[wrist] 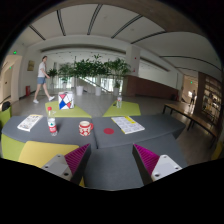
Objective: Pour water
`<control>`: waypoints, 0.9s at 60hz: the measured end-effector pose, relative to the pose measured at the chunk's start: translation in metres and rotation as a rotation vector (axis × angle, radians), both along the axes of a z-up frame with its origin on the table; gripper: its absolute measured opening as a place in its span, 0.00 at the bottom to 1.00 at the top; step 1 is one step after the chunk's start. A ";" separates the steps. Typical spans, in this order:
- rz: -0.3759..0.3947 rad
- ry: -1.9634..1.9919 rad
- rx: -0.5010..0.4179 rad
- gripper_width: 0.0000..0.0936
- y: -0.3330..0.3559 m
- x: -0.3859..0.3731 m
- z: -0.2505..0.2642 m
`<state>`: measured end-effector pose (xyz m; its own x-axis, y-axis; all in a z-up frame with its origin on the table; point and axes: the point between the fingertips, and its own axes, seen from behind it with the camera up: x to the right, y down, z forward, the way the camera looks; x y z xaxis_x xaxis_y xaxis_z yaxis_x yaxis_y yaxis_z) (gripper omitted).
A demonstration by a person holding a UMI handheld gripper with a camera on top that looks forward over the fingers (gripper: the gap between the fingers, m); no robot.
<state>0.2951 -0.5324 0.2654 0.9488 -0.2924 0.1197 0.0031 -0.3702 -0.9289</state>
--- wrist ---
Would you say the potted plant in white pot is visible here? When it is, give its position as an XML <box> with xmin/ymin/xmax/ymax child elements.
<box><xmin>72</xmin><ymin>59</ymin><xmax>91</xmax><ymax>96</ymax></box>

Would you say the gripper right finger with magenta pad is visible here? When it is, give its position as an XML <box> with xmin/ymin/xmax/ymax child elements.
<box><xmin>132</xmin><ymin>144</ymin><xmax>182</xmax><ymax>185</ymax></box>

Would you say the red round sticker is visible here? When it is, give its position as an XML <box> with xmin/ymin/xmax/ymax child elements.
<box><xmin>104</xmin><ymin>128</ymin><xmax>114</xmax><ymax>135</ymax></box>

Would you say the red-capped plastic water bottle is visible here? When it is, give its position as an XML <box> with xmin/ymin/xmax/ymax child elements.
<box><xmin>47</xmin><ymin>107</ymin><xmax>57</xmax><ymax>136</ymax></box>

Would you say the wooden bookshelf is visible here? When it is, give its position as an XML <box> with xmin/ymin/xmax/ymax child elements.
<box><xmin>194</xmin><ymin>72</ymin><xmax>222</xmax><ymax>122</ymax></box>

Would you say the long wooden bench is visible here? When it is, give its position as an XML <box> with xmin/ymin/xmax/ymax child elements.
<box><xmin>163</xmin><ymin>104</ymin><xmax>218</xmax><ymax>146</ymax></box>

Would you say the walking person in white shirt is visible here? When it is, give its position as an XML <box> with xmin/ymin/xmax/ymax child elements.
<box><xmin>33</xmin><ymin>56</ymin><xmax>54</xmax><ymax>104</ymax></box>

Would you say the colourful geometric patterned box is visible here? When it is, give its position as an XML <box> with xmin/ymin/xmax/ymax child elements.
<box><xmin>58</xmin><ymin>91</ymin><xmax>74</xmax><ymax>110</ymax></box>

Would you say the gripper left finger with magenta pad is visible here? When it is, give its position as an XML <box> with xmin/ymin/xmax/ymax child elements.
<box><xmin>42</xmin><ymin>144</ymin><xmax>91</xmax><ymax>185</ymax></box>

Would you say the yellow and white booklet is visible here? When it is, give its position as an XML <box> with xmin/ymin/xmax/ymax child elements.
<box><xmin>112</xmin><ymin>116</ymin><xmax>144</xmax><ymax>134</ymax></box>

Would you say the clear water bottle far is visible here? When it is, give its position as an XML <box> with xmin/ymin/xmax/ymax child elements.
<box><xmin>116</xmin><ymin>93</ymin><xmax>122</xmax><ymax>108</ymax></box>

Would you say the red fire extinguisher box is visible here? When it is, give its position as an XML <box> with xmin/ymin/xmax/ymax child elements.
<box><xmin>26</xmin><ymin>86</ymin><xmax>31</xmax><ymax>96</ymax></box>

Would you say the red and white patterned mug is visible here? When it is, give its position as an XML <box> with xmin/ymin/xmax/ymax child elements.
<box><xmin>79</xmin><ymin>121</ymin><xmax>93</xmax><ymax>136</ymax></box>

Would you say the tall potted plant centre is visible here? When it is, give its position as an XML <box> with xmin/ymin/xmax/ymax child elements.
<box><xmin>90</xmin><ymin>54</ymin><xmax>107</xmax><ymax>96</ymax></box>

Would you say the distant standing person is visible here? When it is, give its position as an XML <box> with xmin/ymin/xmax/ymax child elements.
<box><xmin>189</xmin><ymin>90</ymin><xmax>196</xmax><ymax>106</ymax></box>

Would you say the white printed leaflet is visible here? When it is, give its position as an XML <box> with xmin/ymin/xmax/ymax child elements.
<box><xmin>17</xmin><ymin>114</ymin><xmax>43</xmax><ymax>132</ymax></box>

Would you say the potted plant right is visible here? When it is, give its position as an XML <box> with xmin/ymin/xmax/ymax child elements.
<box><xmin>107</xmin><ymin>58</ymin><xmax>130</xmax><ymax>96</ymax></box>

